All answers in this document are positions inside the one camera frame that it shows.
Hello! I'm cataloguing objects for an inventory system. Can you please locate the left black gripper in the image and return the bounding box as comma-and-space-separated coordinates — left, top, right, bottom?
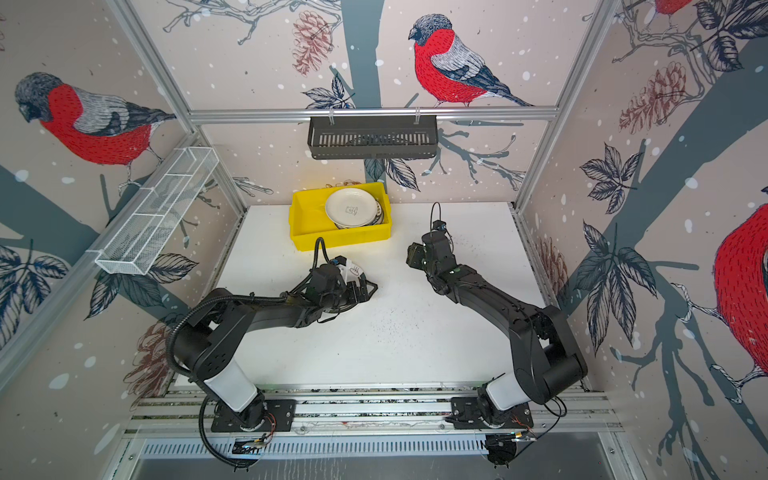
321, 277, 379, 311

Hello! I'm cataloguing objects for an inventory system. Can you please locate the plain cream plate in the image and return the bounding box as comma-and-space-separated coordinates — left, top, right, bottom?
324, 188, 378, 228

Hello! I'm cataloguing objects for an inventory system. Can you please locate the green rim Hao Wei plate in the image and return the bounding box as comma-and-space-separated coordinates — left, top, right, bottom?
335, 203, 384, 229

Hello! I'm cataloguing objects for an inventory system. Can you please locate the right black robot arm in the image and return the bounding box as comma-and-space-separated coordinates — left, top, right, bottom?
406, 230, 588, 411

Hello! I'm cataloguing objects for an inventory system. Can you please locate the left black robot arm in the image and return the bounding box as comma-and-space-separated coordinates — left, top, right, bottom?
165, 257, 379, 428

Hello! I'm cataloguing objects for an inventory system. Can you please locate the yellow plastic bin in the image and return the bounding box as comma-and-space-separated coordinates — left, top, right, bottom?
289, 182, 392, 251

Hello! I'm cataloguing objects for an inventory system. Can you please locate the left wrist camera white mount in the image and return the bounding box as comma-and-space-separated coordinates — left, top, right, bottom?
332, 256, 364, 283

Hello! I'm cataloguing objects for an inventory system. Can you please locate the black hanging wire basket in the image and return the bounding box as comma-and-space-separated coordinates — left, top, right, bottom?
307, 116, 438, 160

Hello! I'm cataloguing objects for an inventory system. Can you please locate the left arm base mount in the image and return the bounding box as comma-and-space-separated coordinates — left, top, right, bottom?
211, 399, 297, 433

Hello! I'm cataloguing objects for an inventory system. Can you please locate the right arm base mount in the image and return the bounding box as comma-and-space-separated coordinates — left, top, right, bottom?
444, 397, 534, 430

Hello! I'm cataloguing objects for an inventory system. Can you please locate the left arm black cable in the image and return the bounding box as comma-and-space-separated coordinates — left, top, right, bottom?
197, 392, 265, 470

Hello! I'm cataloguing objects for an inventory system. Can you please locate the white wire mesh shelf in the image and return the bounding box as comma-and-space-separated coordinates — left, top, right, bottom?
95, 146, 219, 275

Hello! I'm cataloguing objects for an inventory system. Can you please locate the aluminium frame rail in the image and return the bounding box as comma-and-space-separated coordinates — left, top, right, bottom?
188, 106, 560, 126

